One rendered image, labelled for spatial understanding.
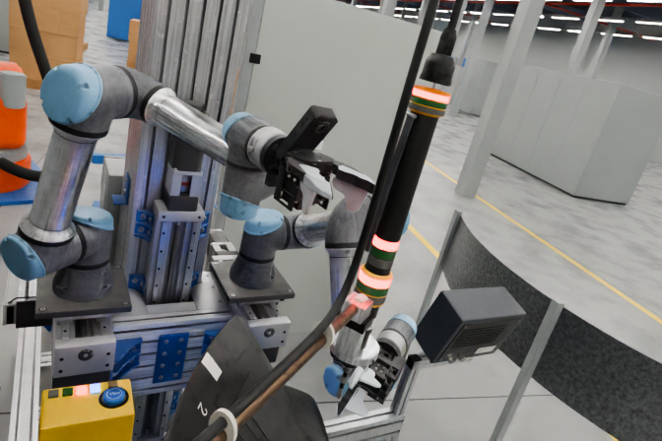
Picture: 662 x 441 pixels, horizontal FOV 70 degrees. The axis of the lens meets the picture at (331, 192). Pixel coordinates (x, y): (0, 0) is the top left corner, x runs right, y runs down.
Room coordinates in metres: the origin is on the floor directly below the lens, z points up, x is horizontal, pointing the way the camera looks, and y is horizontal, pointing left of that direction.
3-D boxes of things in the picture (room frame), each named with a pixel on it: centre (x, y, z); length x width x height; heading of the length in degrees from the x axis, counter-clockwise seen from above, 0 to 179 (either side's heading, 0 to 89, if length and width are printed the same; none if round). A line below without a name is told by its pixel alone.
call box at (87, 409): (0.71, 0.36, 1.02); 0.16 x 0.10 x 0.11; 122
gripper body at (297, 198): (0.72, 0.06, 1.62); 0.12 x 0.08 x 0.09; 42
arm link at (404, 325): (1.04, -0.25, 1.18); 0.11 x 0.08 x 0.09; 158
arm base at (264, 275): (1.38, 0.18, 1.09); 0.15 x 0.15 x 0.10
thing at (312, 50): (2.59, 0.05, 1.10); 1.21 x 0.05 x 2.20; 122
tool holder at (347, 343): (0.55, -0.08, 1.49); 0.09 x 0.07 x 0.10; 157
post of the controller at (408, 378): (1.14, -0.35, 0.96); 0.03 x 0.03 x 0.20; 32
